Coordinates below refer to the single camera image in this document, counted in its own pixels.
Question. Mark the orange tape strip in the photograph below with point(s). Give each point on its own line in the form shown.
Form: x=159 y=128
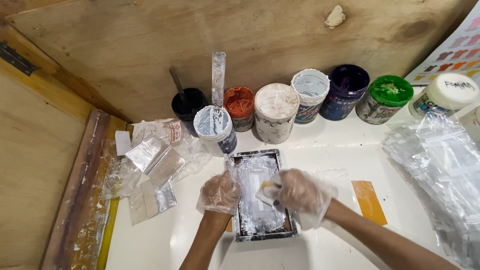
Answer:
x=369 y=202

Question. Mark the yellow squeegee card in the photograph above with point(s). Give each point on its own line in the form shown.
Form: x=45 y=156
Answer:
x=264 y=193

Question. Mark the pile of clear plastic pouches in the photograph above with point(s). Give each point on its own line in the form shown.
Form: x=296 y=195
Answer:
x=438 y=172

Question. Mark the white ink jar blue label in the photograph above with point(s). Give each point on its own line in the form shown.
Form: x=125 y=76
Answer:
x=309 y=97

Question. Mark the metal hinge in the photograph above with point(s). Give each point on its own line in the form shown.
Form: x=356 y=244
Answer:
x=15 y=58

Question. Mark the colour swatch chart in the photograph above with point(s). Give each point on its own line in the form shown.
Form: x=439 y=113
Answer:
x=455 y=52

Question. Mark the white coated stirring stick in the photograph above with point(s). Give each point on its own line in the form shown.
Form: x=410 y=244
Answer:
x=218 y=78

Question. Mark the green lidded ink jar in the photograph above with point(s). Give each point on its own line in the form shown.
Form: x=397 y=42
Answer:
x=382 y=99

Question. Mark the plywood board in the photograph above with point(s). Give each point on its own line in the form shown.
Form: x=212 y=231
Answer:
x=243 y=45

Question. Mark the heap of silver printed pouches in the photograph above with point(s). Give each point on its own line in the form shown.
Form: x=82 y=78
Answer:
x=153 y=165

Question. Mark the person's right fingers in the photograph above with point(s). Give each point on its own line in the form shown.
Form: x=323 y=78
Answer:
x=278 y=187

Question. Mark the black ink jar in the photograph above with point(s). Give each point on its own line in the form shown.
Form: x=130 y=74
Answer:
x=187 y=108

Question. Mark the small screen printing frame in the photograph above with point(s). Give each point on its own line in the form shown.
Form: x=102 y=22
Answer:
x=249 y=221

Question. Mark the open white ink jar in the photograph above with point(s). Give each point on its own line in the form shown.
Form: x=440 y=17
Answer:
x=217 y=133

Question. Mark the jar with stained white lid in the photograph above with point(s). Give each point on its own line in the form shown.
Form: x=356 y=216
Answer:
x=275 y=114

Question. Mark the dark stirring stick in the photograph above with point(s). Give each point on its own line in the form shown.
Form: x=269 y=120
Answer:
x=177 y=84

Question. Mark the person's left fingers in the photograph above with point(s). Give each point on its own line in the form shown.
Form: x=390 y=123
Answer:
x=228 y=165

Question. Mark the person's right hand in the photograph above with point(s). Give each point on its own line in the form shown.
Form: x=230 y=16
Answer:
x=302 y=191

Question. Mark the white lidded jar with writing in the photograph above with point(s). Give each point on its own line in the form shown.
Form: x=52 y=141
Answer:
x=442 y=95

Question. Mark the person's left hand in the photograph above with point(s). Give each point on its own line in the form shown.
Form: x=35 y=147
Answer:
x=219 y=193

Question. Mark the purple ink jar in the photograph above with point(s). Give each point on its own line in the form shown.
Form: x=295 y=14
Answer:
x=343 y=93

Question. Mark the large wooden screen frame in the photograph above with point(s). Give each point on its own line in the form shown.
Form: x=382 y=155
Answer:
x=84 y=202

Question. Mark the orange ink jar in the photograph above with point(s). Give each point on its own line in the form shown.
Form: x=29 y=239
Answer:
x=240 y=108

